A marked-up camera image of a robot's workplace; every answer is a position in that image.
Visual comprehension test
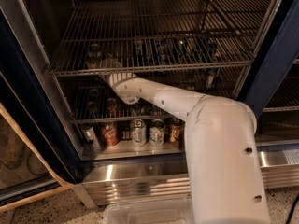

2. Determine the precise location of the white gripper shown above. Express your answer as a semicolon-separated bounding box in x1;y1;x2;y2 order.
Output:
98;58;138;89

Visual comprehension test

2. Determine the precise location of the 7up can shelf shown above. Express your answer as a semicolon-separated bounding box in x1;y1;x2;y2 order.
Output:
85;43;102;69

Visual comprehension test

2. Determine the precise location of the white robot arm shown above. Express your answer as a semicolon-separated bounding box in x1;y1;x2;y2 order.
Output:
100;58;271;224

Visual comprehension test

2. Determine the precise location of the red can second row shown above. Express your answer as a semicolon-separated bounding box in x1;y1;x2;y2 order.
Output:
106;98;119;118

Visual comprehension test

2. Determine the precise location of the dark can second row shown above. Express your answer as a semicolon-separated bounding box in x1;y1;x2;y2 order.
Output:
87;102;99;119

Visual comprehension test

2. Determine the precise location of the pepsi can middle shelf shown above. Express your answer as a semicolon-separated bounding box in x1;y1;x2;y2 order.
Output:
133;40;146;57

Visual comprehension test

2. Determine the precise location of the white green can front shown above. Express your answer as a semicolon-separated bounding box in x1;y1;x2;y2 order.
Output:
130;119;147;147

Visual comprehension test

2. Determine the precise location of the red cola can front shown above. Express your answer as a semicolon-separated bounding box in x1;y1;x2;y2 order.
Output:
101;122;119;146

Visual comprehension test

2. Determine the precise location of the blue can middle shelf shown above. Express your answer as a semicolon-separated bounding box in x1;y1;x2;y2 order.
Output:
153;39;167;66

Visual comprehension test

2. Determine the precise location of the blue can shelf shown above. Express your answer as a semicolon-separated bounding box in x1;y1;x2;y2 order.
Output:
153;39;167;66
205;43;220;89

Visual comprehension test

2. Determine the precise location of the orange brown can front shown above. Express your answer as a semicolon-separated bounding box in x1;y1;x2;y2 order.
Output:
169;117;184;143

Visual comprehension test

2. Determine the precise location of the silver can bottom left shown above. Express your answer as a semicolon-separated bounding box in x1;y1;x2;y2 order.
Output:
80;123;100;149

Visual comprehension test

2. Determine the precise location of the green can middle shelf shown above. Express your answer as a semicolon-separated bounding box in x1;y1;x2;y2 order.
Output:
174;39;186;63

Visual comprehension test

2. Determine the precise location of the blue can right shelf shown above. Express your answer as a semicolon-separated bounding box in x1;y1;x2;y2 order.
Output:
205;43;220;89

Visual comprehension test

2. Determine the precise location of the steel fridge kick plate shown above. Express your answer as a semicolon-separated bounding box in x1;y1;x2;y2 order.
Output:
83;149;299;205

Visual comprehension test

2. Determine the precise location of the glass fridge door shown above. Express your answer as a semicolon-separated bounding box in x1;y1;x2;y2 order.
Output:
0;14;74;212

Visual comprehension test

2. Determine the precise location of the open fridge cabinet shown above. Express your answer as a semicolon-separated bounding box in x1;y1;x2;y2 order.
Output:
1;0;298;183

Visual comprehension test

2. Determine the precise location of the clear plastic bin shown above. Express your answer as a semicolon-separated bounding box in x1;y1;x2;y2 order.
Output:
103;197;195;224

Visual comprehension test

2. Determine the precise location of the middle wire shelf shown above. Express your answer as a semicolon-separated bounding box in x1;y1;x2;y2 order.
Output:
64;67;243;124

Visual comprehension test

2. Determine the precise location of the wire shelf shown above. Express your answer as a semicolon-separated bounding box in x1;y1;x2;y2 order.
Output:
64;67;243;124
50;0;270;77

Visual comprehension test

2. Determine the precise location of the upper wire shelf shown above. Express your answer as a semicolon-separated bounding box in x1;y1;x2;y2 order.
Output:
50;0;270;77

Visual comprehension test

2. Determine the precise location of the black cable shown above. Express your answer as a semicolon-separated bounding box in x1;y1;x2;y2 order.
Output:
285;193;299;224

